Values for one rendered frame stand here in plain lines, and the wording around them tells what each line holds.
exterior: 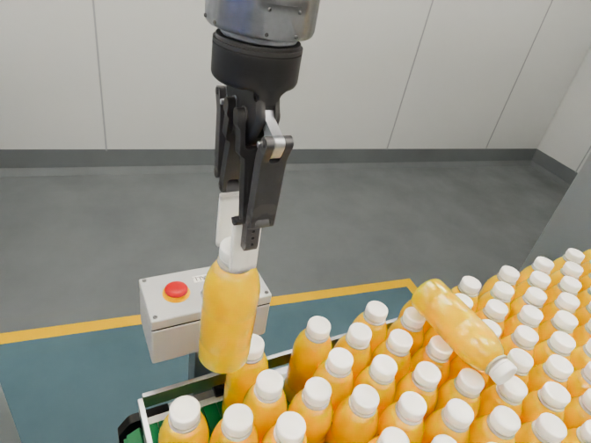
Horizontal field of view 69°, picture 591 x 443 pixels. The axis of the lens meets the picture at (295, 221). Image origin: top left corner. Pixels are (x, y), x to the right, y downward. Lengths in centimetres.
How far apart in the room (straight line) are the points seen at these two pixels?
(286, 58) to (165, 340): 50
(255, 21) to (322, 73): 306
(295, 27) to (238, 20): 4
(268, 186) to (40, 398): 172
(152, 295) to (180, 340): 9
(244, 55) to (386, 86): 337
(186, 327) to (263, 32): 50
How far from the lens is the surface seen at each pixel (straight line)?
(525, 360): 85
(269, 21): 34
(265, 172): 37
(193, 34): 307
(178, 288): 72
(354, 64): 349
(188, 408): 62
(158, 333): 71
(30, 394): 204
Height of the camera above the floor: 161
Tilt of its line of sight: 34 degrees down
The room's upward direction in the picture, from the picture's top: 11 degrees clockwise
